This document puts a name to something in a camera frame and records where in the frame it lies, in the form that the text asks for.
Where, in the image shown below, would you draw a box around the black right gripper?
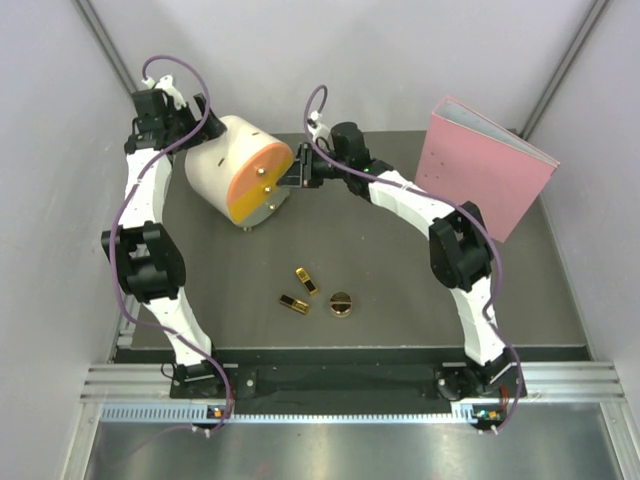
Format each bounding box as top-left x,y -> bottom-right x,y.
276,145 -> 349,191

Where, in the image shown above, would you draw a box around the orange top drawer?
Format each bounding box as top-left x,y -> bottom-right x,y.
228,143 -> 293,199

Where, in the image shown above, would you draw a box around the cream round drawer organizer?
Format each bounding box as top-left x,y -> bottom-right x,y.
185,115 -> 291,228

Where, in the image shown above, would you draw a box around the yellow drawer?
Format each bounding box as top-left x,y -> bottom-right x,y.
227,174 -> 287,225

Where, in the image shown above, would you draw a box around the gold lipstick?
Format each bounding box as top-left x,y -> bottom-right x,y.
278,294 -> 310,315
295,267 -> 319,296

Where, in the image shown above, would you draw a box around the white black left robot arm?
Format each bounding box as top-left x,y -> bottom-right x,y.
101,85 -> 233,402

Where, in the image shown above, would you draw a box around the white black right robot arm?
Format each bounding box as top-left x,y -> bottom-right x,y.
278,119 -> 524,404

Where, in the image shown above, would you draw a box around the grey bottom drawer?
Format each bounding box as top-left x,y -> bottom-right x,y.
239,189 -> 290,229

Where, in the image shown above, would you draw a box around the round gold compact jar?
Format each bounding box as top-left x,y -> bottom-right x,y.
329,291 -> 353,318

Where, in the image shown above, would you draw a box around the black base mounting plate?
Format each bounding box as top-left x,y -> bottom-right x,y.
170,362 -> 525,405

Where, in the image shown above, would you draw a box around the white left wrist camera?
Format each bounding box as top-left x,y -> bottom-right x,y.
140,74 -> 188,110

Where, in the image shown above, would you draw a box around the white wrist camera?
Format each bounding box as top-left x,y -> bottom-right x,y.
306,111 -> 330,144
140,74 -> 188,110

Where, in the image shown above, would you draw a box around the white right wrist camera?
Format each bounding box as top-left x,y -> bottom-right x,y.
306,111 -> 330,144

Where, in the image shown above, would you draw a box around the pink ring binder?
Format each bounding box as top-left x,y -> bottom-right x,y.
414,97 -> 559,243

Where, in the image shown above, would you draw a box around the grey slotted cable duct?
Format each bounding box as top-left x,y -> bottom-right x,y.
99,402 -> 504,425

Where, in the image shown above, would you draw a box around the aluminium frame rail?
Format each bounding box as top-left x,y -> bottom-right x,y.
80,362 -> 625,403

